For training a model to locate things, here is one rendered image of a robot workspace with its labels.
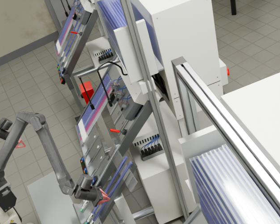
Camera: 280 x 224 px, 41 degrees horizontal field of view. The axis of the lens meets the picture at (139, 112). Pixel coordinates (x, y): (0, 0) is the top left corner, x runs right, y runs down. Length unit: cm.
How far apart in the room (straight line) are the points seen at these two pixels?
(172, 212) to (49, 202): 90
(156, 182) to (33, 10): 386
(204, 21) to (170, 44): 21
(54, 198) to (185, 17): 153
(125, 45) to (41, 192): 136
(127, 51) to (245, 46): 292
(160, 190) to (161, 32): 119
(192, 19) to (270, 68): 240
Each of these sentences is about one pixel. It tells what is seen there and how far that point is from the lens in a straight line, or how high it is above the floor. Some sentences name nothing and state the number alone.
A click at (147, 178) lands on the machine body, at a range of 258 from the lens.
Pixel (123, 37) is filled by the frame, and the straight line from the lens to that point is 191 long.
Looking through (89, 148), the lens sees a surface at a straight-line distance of 271.
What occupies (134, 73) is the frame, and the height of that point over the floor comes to 144.
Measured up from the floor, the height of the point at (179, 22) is 163.
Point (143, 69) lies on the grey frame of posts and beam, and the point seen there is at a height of 146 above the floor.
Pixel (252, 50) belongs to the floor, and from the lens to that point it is 463.
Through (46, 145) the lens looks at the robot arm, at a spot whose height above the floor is 133.
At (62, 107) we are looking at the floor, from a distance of 454.
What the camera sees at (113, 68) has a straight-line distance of 273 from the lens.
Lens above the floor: 255
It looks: 39 degrees down
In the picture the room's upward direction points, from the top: 18 degrees counter-clockwise
